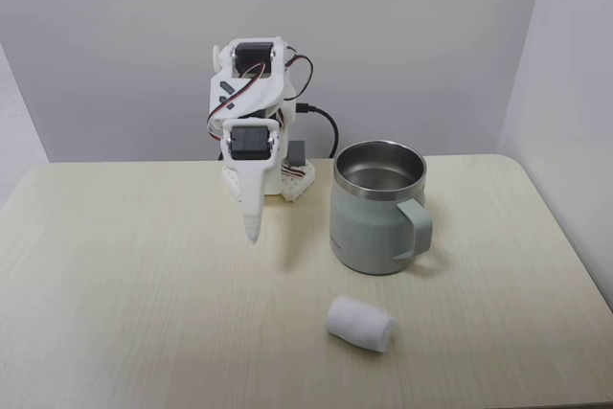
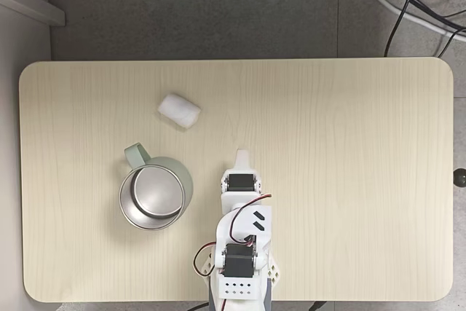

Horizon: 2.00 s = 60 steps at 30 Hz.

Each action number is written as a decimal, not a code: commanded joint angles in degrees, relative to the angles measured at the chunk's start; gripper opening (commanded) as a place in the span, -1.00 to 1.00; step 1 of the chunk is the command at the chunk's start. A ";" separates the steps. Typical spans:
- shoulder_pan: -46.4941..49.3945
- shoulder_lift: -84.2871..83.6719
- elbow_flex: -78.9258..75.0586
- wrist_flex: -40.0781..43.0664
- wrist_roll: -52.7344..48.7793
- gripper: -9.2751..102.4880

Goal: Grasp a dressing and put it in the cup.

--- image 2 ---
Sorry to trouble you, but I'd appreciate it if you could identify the red black servo cable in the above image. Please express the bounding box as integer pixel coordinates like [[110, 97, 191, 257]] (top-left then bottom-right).
[[229, 192, 274, 250], [192, 240, 219, 279]]

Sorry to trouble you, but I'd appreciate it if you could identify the thick white floor cable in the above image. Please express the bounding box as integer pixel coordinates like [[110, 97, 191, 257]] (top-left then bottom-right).
[[352, 0, 466, 41]]

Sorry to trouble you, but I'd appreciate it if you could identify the pale green steel-lined cup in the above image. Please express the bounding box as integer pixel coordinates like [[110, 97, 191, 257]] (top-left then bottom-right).
[[119, 142, 193, 232]]

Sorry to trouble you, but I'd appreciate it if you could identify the white furniture ledge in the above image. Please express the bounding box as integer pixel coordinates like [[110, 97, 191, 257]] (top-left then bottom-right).
[[0, 0, 66, 28]]

